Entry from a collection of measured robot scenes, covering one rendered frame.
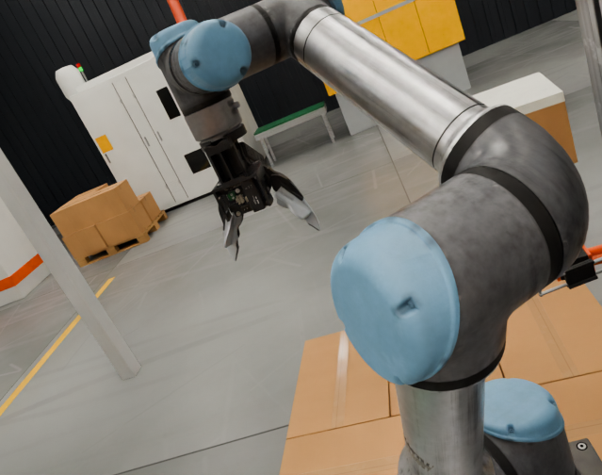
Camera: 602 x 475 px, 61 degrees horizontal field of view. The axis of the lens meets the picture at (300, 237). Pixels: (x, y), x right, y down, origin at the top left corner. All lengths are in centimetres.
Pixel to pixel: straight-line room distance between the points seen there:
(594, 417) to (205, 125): 139
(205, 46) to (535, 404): 61
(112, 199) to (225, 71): 724
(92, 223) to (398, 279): 784
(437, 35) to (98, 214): 569
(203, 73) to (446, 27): 796
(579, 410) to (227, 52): 146
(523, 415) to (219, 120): 56
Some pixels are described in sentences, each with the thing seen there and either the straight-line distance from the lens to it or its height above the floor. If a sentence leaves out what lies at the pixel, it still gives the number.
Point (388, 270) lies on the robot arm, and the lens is 35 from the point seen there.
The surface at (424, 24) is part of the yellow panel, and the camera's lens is 844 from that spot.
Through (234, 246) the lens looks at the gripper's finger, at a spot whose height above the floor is 155.
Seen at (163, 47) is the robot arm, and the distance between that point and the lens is 73.
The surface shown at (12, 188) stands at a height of 164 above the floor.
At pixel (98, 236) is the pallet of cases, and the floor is 35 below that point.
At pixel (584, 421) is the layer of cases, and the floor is 54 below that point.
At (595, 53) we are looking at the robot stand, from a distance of 46.
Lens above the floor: 180
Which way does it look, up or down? 20 degrees down
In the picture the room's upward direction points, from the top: 24 degrees counter-clockwise
